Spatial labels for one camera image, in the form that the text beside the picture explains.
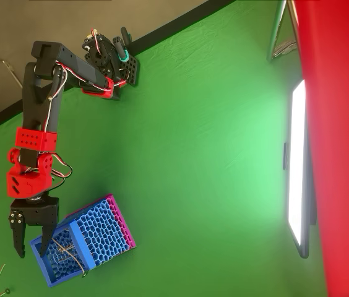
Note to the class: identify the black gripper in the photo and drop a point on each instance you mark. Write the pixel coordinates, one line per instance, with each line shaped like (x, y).
(37, 212)

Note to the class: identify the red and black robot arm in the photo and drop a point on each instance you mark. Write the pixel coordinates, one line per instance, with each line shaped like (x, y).
(35, 139)

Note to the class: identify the blue and magenta lattice basket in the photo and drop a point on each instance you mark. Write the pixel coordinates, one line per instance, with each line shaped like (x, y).
(100, 232)

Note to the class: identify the thin grey metal rod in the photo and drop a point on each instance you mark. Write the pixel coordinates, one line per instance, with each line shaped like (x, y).
(14, 73)

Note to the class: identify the green cloth with black rim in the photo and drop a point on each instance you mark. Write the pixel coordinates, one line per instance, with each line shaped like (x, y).
(193, 123)

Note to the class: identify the black framed LED light panel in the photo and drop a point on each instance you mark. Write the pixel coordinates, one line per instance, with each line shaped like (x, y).
(296, 154)

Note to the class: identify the chrome tube stand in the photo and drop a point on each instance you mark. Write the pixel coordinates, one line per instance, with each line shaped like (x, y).
(275, 31)

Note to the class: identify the large red blurry post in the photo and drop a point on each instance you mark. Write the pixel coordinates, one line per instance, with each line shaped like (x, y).
(341, 123)

